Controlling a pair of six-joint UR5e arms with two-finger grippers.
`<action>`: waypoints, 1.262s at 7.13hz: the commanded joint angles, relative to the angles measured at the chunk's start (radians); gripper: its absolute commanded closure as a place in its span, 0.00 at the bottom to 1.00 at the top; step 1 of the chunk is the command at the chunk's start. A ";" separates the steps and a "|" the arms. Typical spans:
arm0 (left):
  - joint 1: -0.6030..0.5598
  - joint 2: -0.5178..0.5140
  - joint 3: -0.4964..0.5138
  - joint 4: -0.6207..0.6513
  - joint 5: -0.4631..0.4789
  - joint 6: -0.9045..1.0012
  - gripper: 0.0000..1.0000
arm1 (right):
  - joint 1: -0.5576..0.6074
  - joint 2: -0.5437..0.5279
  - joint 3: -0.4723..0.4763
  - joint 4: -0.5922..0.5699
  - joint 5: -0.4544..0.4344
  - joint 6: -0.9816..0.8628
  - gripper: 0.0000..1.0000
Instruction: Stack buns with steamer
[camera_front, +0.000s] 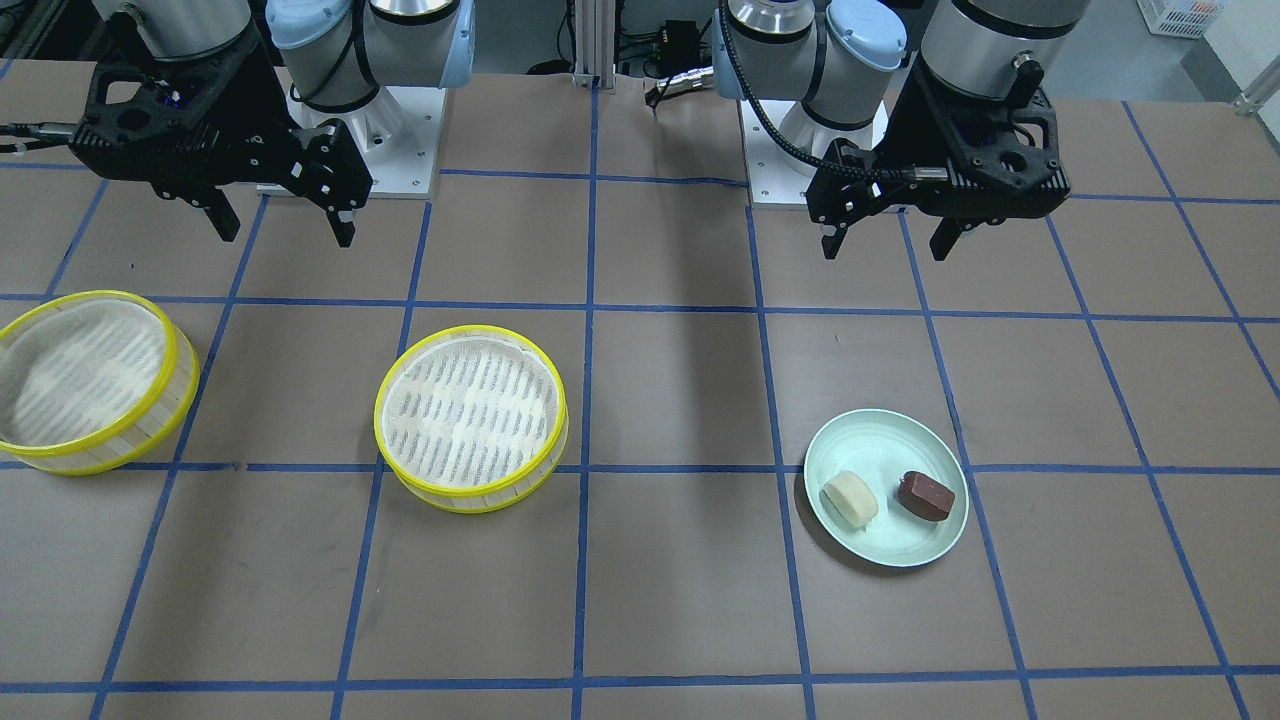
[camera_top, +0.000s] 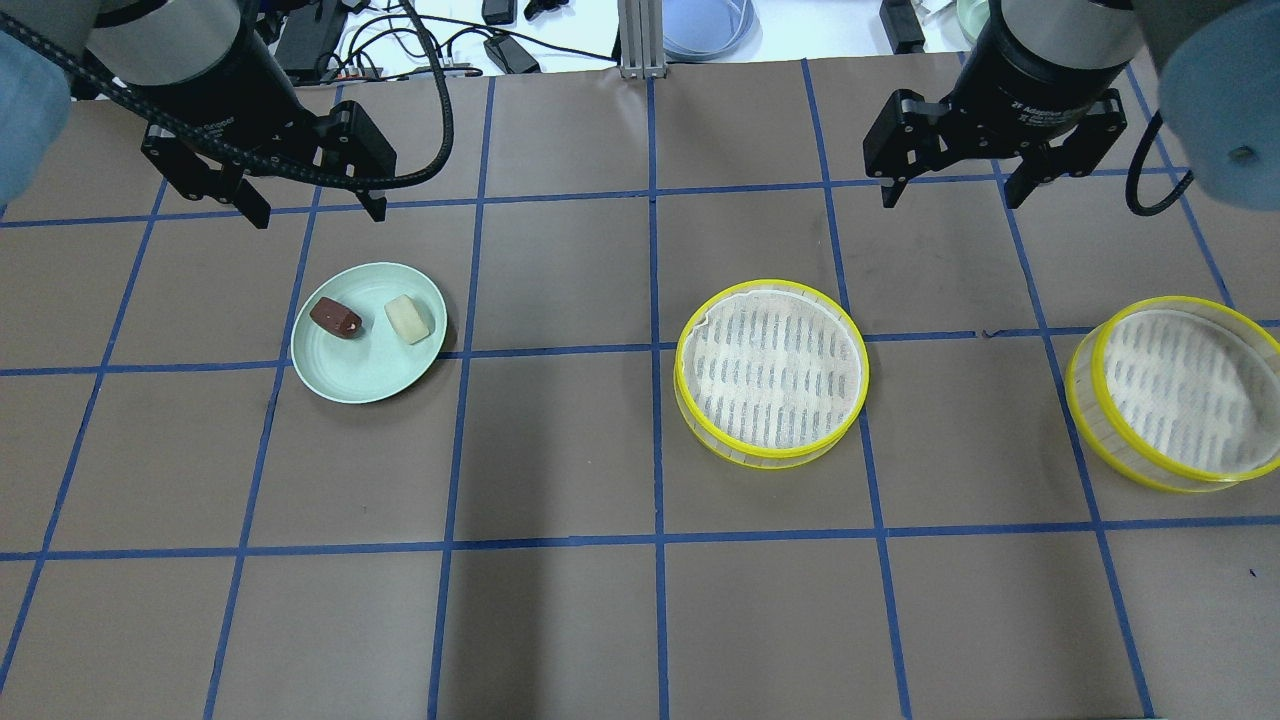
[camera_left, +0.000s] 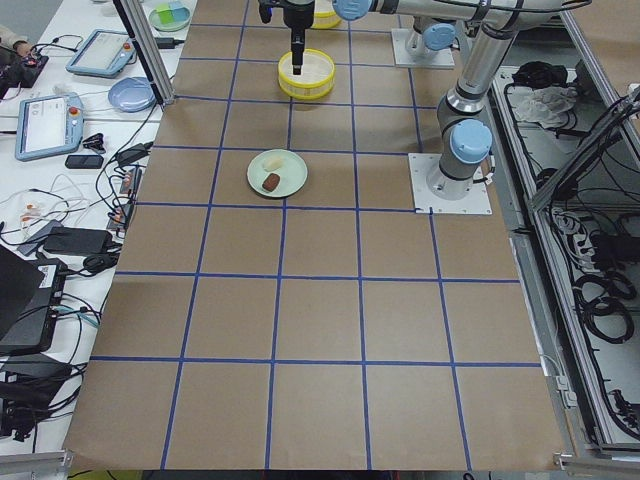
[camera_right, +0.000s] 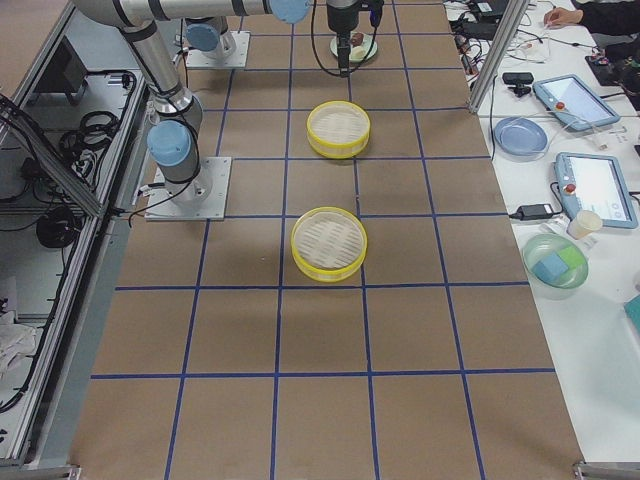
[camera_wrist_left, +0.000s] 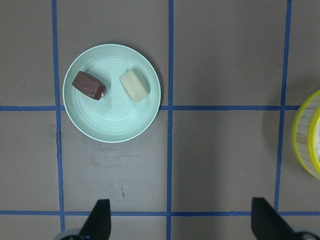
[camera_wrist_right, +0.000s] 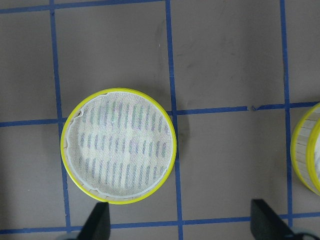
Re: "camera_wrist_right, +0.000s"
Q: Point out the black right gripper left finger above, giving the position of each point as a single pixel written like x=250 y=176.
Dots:
x=98 y=224

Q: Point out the yellow rimmed bamboo steamer tray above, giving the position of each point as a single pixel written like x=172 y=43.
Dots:
x=118 y=146

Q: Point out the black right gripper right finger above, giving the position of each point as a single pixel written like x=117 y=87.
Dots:
x=265 y=224

